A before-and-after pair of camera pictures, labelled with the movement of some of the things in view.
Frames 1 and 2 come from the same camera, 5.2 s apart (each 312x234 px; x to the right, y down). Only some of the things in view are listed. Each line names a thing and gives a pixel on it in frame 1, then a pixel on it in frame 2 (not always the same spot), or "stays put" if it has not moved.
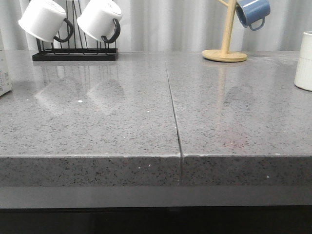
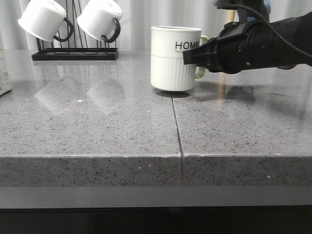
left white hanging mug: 44,19 stays put
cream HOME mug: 303,71 -> 168,72
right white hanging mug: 99,19 stays put
